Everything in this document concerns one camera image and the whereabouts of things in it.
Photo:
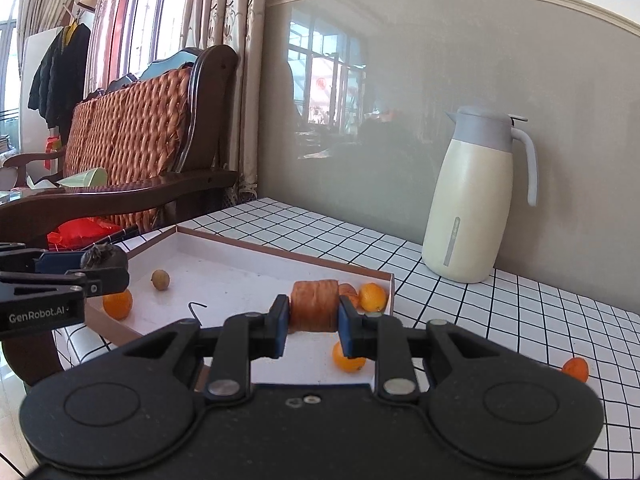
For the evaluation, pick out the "round orange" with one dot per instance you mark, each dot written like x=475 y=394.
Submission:
x=373 y=296

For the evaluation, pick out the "cream thermos jug grey lid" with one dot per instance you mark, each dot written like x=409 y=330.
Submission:
x=465 y=200

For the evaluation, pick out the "red plastic bag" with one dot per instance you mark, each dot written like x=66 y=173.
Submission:
x=82 y=232

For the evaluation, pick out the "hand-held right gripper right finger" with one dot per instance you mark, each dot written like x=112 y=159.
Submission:
x=345 y=331

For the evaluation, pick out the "light green plastic cup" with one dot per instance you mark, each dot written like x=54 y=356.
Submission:
x=85 y=178

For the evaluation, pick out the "orange woven chair cushion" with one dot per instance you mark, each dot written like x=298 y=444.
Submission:
x=130 y=130

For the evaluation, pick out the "small brown-green fruit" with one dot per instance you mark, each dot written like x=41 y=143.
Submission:
x=160 y=279

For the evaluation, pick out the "dark purple mangosteen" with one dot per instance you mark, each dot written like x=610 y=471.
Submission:
x=107 y=257

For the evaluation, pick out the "beige patterned curtain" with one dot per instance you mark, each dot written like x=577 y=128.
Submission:
x=240 y=35

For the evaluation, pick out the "small orange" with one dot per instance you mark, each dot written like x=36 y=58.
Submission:
x=575 y=368
x=345 y=363
x=118 y=305

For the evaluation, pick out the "black jacket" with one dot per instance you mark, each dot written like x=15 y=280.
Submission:
x=57 y=80

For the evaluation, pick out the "light blue cloth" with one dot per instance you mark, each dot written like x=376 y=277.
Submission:
x=165 y=63

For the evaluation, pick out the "straw hat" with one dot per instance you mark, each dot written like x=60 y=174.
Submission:
x=87 y=2

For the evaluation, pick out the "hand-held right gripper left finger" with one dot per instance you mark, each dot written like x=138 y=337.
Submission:
x=283 y=320

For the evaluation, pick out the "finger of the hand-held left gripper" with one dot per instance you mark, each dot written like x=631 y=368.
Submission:
x=60 y=261
x=107 y=282

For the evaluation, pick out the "white checked tablecloth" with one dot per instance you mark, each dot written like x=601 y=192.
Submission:
x=500 y=310

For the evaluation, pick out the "window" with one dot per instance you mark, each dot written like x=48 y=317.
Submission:
x=150 y=20

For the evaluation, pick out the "brown cardboard box tray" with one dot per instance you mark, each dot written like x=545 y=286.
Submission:
x=240 y=275

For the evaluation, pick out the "dark wooden chair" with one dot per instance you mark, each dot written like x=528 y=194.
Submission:
x=125 y=200

